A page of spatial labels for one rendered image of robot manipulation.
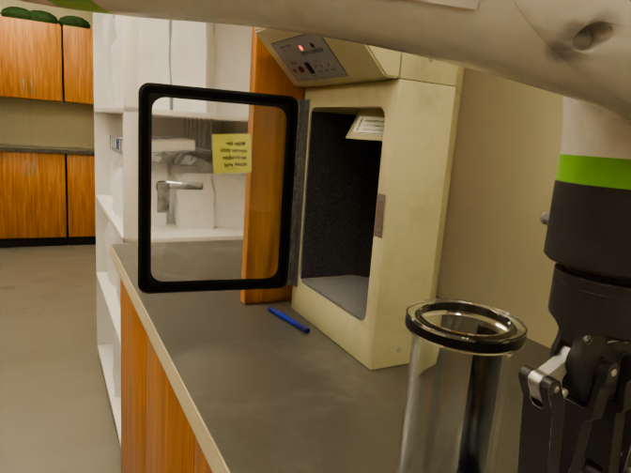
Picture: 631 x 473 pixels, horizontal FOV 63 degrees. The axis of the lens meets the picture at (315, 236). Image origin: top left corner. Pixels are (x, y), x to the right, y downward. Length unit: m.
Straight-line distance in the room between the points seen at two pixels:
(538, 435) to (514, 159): 0.88
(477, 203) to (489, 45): 1.05
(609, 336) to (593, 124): 0.13
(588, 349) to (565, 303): 0.03
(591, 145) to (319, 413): 0.53
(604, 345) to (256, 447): 0.43
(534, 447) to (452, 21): 0.28
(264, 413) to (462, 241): 0.74
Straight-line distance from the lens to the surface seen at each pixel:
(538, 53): 0.24
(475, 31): 0.24
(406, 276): 0.87
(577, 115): 0.37
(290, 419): 0.74
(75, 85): 5.89
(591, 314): 0.38
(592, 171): 0.36
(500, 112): 1.25
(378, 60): 0.79
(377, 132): 0.90
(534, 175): 1.17
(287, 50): 0.99
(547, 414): 0.39
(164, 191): 1.00
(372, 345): 0.88
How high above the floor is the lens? 1.32
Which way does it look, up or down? 11 degrees down
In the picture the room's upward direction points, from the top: 4 degrees clockwise
